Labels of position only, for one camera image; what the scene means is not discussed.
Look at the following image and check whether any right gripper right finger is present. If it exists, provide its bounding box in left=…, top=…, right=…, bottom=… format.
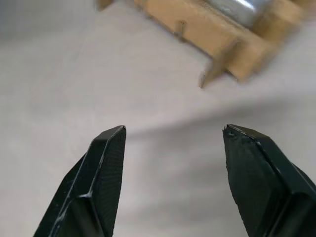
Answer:
left=223, top=123, right=316, bottom=237

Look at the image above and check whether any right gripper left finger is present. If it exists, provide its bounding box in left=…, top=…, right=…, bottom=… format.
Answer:
left=33, top=125, right=127, bottom=237

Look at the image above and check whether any cube with black face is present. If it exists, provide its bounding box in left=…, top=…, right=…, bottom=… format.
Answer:
left=204, top=0, right=262, bottom=27

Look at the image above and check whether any cardboard tray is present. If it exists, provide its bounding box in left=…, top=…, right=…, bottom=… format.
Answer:
left=96, top=0, right=306, bottom=89

